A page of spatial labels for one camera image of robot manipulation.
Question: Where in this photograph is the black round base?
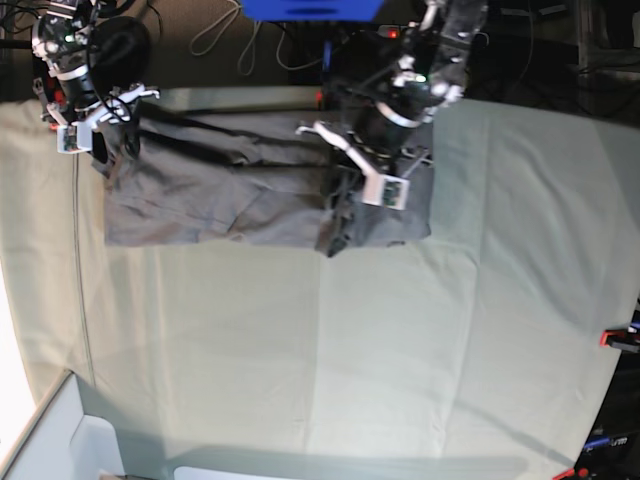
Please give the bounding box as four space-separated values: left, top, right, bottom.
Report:
90 16 152 94

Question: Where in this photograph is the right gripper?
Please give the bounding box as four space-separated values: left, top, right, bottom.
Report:
31 14 141 165

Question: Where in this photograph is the black power strip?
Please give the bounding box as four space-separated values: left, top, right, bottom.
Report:
376 22 417 41

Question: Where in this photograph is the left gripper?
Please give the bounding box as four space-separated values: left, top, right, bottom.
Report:
345 64 466 159

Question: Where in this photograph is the red black clamp right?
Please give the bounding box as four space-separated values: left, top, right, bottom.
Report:
600 323 640 354

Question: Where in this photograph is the blue plastic mount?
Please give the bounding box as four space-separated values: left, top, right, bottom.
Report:
241 0 384 22

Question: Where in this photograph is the red clamp bottom right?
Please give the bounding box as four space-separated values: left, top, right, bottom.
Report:
552 467 591 480

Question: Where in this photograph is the grey t-shirt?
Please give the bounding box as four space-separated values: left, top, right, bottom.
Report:
94 108 434 257

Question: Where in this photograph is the red black clamp centre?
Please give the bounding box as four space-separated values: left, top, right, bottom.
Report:
315 42 335 109

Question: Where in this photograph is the red black clamp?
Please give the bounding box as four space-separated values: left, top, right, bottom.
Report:
600 323 640 354
32 75 64 130
315 42 335 109

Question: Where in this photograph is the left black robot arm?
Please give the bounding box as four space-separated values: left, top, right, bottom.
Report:
349 1 488 160

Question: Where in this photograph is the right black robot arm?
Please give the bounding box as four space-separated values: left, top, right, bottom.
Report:
31 1 151 163

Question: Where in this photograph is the white storage bin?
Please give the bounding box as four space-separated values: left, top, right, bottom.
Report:
1 370 126 480

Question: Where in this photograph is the red black clamp far left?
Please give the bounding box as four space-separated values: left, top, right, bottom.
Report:
32 75 64 130

